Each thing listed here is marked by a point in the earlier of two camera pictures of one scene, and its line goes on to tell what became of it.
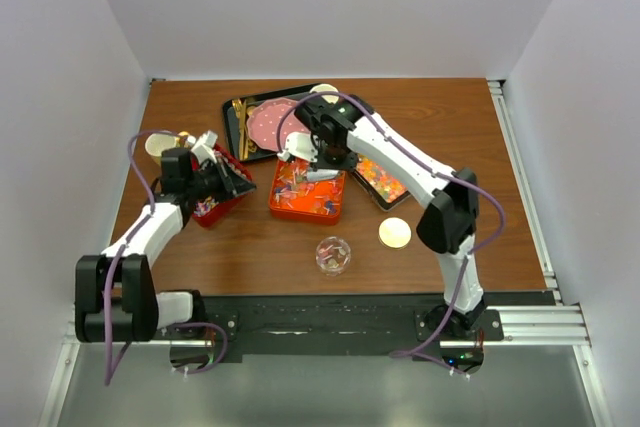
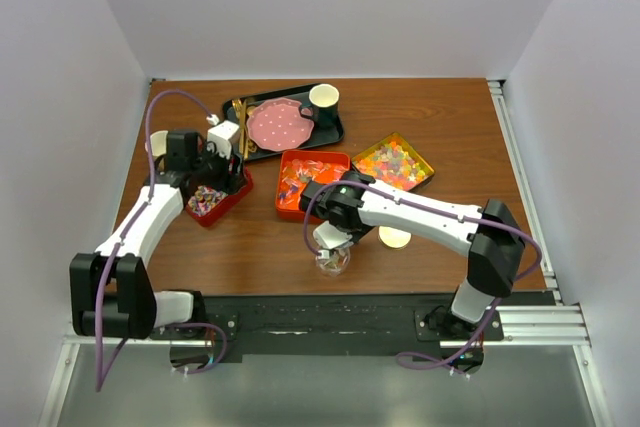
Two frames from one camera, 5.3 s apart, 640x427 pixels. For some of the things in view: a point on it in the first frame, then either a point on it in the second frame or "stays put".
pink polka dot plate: x=263 y=121 stays put
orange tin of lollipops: x=294 y=197 stays put
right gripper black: x=348 y=164 → x=357 y=234
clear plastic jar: x=333 y=256 stays put
